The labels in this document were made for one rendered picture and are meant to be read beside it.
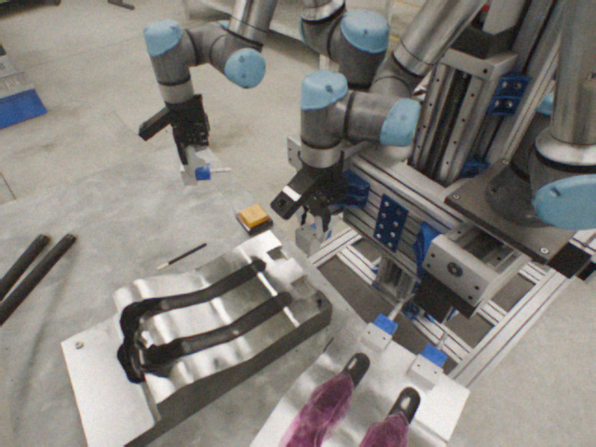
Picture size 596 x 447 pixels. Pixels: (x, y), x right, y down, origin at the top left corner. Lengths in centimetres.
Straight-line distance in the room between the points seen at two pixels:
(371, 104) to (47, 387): 83
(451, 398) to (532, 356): 122
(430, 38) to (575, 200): 32
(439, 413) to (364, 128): 52
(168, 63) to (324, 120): 39
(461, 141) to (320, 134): 44
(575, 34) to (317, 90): 32
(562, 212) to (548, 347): 143
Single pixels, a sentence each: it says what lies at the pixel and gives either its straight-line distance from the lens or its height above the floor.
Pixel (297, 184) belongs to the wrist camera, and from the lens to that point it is 71.
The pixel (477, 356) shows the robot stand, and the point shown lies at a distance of 162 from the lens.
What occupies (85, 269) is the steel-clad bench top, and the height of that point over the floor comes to 80.
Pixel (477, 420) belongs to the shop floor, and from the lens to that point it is 177.
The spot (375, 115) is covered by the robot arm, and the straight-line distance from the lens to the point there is 61.
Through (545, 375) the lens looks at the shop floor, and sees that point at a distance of 198.
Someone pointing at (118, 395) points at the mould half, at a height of 86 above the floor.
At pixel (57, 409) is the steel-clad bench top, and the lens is 93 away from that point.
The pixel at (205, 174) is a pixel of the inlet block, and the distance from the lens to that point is 104.
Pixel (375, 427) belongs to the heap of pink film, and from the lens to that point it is 70.
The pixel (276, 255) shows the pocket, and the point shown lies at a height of 86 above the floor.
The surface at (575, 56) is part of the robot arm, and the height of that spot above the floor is 139.
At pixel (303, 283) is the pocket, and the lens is 85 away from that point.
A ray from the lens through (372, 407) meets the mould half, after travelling 74.
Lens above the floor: 157
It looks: 48 degrees down
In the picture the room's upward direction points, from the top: straight up
